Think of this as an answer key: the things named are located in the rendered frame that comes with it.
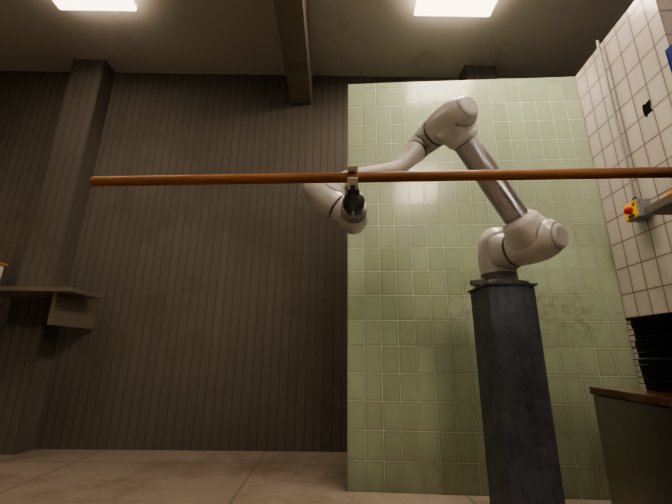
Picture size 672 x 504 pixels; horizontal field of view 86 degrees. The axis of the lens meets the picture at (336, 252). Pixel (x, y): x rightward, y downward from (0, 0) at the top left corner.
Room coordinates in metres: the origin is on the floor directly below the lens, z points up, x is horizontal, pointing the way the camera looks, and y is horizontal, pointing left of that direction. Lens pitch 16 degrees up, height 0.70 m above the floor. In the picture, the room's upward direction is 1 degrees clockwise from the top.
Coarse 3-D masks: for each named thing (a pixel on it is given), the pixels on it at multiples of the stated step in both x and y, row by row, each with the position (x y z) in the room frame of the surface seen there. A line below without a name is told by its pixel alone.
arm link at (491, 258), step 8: (488, 232) 1.55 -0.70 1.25; (496, 232) 1.52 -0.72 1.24; (480, 240) 1.58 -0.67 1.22; (488, 240) 1.54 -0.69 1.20; (496, 240) 1.50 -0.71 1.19; (480, 248) 1.58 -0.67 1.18; (488, 248) 1.54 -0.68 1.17; (496, 248) 1.50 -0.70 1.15; (480, 256) 1.59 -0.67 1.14; (488, 256) 1.55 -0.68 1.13; (496, 256) 1.51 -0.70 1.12; (504, 256) 1.48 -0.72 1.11; (480, 264) 1.60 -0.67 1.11; (488, 264) 1.55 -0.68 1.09; (496, 264) 1.53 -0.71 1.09; (504, 264) 1.51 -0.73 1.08; (512, 264) 1.49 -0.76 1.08; (480, 272) 1.62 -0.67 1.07; (488, 272) 1.56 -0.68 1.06
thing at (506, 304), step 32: (480, 288) 1.57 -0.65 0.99; (512, 288) 1.50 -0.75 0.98; (480, 320) 1.61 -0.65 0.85; (512, 320) 1.50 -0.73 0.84; (480, 352) 1.64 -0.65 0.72; (512, 352) 1.50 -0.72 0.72; (480, 384) 1.68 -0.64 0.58; (512, 384) 1.50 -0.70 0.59; (544, 384) 1.50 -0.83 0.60; (512, 416) 1.50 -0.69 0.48; (544, 416) 1.50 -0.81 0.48; (512, 448) 1.50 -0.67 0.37; (544, 448) 1.50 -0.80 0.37; (512, 480) 1.50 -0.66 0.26; (544, 480) 1.50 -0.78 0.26
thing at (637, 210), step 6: (648, 198) 1.73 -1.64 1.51; (630, 204) 1.77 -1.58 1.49; (636, 204) 1.74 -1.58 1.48; (642, 204) 1.73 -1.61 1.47; (648, 204) 1.73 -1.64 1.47; (636, 210) 1.74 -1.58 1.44; (642, 210) 1.73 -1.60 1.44; (630, 216) 1.79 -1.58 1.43; (636, 216) 1.76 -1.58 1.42; (642, 216) 1.74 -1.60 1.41; (648, 216) 1.74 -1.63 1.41
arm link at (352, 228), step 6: (342, 198) 1.22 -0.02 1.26; (336, 204) 1.22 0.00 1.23; (336, 210) 1.22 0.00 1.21; (330, 216) 1.26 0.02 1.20; (336, 216) 1.23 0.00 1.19; (342, 216) 1.21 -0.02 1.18; (366, 216) 1.22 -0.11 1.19; (336, 222) 1.28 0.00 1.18; (342, 222) 1.23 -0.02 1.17; (348, 222) 1.21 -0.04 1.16; (360, 222) 1.21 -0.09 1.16; (366, 222) 1.25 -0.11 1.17; (348, 228) 1.25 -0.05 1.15; (354, 228) 1.24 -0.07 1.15; (360, 228) 1.25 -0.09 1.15; (354, 234) 1.33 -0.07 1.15
